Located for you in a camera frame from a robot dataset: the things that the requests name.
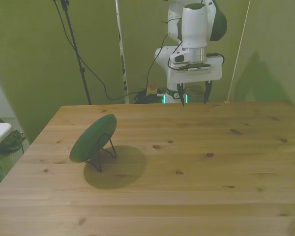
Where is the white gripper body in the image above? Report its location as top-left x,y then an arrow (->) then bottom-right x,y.
169,55 -> 223,85

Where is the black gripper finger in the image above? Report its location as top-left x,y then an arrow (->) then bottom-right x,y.
177,83 -> 186,108
203,81 -> 213,106

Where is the green round plate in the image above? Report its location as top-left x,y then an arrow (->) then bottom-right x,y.
69,114 -> 118,163

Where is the thin white slanted rod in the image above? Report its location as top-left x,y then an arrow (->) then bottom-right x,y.
225,0 -> 252,104

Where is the white vertical partition strip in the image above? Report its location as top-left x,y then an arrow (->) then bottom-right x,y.
115,0 -> 130,104

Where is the black tripod stand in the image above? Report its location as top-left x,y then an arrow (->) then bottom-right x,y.
59,0 -> 92,105

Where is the dark green bag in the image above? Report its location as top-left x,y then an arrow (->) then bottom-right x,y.
0,112 -> 27,154

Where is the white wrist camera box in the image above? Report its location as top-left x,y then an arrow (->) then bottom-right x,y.
178,63 -> 212,73

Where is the black power strip with cables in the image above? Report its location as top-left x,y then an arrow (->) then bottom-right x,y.
133,89 -> 167,104

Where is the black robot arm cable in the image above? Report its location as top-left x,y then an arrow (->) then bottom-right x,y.
146,21 -> 170,92

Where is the black tripod cable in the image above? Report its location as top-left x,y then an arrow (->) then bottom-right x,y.
53,0 -> 138,101

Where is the black wire plate stand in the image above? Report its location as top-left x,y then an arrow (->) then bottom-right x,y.
85,132 -> 118,173

